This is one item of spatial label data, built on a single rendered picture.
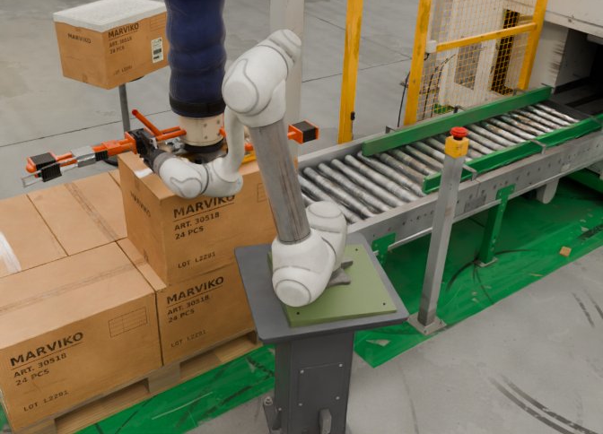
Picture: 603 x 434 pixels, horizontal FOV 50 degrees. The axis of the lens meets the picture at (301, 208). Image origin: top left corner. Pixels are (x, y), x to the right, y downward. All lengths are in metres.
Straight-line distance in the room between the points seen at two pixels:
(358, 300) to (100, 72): 2.56
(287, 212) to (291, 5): 2.14
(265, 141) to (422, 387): 1.60
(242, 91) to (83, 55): 2.72
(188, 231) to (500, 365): 1.56
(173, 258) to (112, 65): 1.94
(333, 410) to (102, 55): 2.55
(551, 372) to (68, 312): 2.09
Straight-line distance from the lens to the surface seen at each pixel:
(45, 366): 2.60
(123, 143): 2.46
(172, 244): 2.49
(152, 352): 2.77
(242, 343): 3.09
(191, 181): 2.12
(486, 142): 3.90
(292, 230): 1.87
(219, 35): 2.38
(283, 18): 3.84
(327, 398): 2.52
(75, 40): 4.30
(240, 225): 2.60
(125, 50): 4.27
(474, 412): 2.96
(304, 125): 2.51
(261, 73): 1.67
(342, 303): 2.15
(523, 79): 4.69
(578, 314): 3.63
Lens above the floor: 2.15
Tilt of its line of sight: 32 degrees down
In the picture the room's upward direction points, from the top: 2 degrees clockwise
